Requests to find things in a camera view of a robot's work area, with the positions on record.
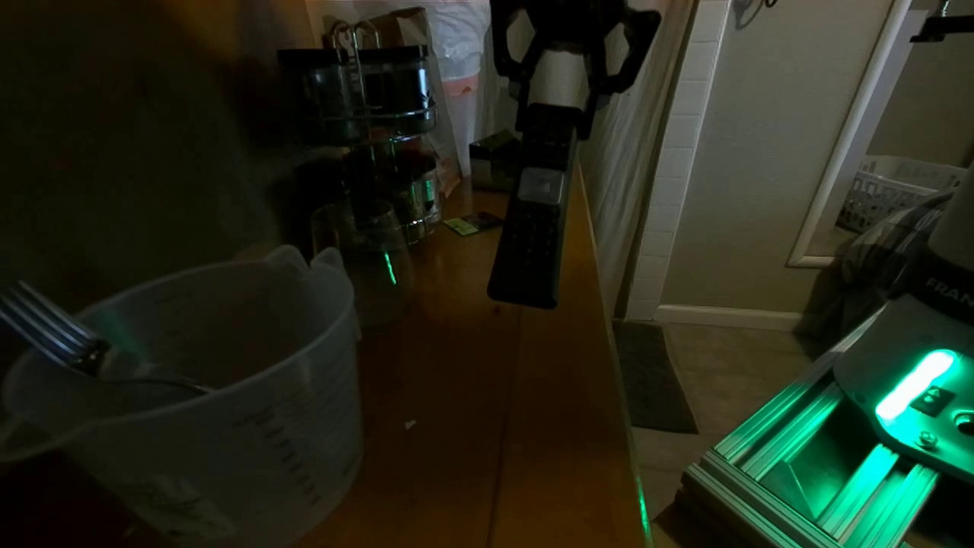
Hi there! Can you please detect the glass jars cluster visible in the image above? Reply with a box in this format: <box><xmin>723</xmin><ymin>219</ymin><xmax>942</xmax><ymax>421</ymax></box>
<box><xmin>278</xmin><ymin>42</ymin><xmax>450</xmax><ymax>252</ymax></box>

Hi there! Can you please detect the dark floor mat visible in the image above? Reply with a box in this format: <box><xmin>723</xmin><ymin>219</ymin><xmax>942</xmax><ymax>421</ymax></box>
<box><xmin>613</xmin><ymin>320</ymin><xmax>700</xmax><ymax>437</ymax></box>

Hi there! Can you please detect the white laundry basket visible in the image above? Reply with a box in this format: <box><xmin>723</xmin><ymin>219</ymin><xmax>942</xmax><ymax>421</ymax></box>
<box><xmin>833</xmin><ymin>156</ymin><xmax>967</xmax><ymax>239</ymax></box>

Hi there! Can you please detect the green cardboard box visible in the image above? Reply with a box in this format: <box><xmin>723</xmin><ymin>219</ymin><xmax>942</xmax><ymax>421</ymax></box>
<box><xmin>467</xmin><ymin>127</ymin><xmax>525</xmax><ymax>198</ymax></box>

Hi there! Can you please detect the clear plastic measuring jug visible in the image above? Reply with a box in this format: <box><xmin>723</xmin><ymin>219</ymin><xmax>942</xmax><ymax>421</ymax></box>
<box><xmin>0</xmin><ymin>239</ymin><xmax>366</xmax><ymax>548</ymax></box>

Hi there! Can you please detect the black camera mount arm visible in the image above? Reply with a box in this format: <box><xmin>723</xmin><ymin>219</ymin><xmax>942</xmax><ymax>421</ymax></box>
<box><xmin>908</xmin><ymin>0</ymin><xmax>974</xmax><ymax>50</ymax></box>

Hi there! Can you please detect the round clear glass jar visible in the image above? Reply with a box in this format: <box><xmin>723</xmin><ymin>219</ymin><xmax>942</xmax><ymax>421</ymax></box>
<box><xmin>311</xmin><ymin>195</ymin><xmax>421</xmax><ymax>328</ymax></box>

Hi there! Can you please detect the black remote control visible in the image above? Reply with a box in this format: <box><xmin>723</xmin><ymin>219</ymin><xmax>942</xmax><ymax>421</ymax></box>
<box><xmin>483</xmin><ymin>100</ymin><xmax>585</xmax><ymax>310</ymax></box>

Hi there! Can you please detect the aluminium profile mounting frame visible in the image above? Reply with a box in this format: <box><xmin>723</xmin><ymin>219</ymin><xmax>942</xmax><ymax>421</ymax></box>
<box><xmin>676</xmin><ymin>302</ymin><xmax>974</xmax><ymax>548</ymax></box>

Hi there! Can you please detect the white bin with bag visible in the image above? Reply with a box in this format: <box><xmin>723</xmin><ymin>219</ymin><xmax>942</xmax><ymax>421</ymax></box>
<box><xmin>424</xmin><ymin>0</ymin><xmax>498</xmax><ymax>177</ymax></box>

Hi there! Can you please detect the small green card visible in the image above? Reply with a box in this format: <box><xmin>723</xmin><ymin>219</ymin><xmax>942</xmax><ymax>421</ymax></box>
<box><xmin>440</xmin><ymin>208</ymin><xmax>508</xmax><ymax>239</ymax></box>

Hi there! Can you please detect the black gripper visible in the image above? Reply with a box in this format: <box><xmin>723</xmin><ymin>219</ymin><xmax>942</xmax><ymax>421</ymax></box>
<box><xmin>486</xmin><ymin>0</ymin><xmax>663</xmax><ymax>144</ymax></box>

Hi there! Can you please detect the dark clothes pile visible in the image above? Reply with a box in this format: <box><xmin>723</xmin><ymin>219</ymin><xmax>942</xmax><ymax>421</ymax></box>
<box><xmin>793</xmin><ymin>195</ymin><xmax>959</xmax><ymax>358</ymax></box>

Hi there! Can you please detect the wooden dresser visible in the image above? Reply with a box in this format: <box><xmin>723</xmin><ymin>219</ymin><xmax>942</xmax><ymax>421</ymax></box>
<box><xmin>301</xmin><ymin>149</ymin><xmax>658</xmax><ymax>548</ymax></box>

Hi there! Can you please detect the white door frame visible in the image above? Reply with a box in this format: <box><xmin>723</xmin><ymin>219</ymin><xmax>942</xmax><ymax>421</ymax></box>
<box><xmin>620</xmin><ymin>0</ymin><xmax>736</xmax><ymax>328</ymax></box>

